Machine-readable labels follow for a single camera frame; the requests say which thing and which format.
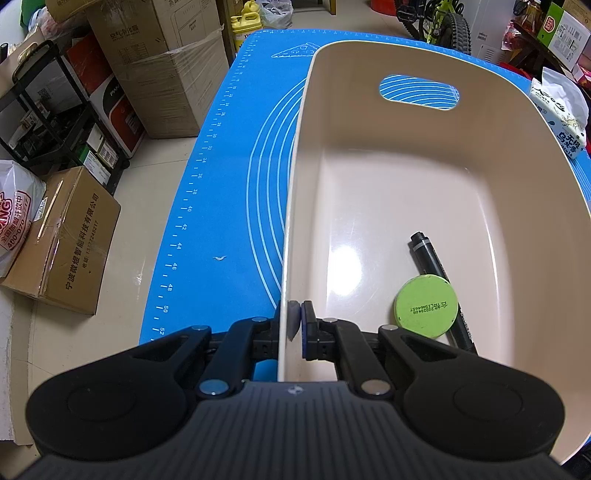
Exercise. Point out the beige plastic bin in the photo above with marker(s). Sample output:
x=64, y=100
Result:
x=392, y=184

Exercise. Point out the black metal rack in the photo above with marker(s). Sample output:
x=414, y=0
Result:
x=74, y=138

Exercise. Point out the white chest freezer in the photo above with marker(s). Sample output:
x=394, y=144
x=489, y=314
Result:
x=489, y=41

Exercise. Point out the brown printed cardboard box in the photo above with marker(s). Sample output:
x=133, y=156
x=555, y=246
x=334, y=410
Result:
x=69, y=240

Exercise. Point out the red white appliance box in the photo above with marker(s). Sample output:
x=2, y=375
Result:
x=117, y=115

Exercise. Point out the green white carton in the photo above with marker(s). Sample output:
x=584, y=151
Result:
x=563, y=32

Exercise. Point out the white red-print plastic bag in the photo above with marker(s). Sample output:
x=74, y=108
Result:
x=16, y=203

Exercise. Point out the black marker pen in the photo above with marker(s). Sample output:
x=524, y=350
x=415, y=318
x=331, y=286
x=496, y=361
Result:
x=427, y=258

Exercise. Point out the green black bicycle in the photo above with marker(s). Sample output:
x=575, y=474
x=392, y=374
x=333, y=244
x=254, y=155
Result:
x=457, y=32

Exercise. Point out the white tissue pack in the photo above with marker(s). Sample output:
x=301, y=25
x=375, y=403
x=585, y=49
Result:
x=558, y=120

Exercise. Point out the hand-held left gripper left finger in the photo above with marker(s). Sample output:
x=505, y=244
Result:
x=265, y=332

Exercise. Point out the wrapped large cardboard box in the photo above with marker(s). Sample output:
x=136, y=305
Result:
x=171, y=92

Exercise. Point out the yellow plastic jug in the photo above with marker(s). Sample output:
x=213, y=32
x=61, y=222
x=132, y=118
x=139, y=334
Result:
x=247, y=25

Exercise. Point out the green round tin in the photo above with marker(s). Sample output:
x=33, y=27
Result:
x=425, y=307

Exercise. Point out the clear plastic bag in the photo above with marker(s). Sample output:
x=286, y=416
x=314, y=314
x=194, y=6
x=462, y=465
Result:
x=277, y=14

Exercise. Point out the large plain cardboard box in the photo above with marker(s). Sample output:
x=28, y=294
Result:
x=138, y=27

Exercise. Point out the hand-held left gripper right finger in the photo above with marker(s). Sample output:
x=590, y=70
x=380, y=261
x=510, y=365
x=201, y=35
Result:
x=307, y=332

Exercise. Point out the blue silicone mat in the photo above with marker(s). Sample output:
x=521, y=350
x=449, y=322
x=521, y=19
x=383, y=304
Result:
x=231, y=184

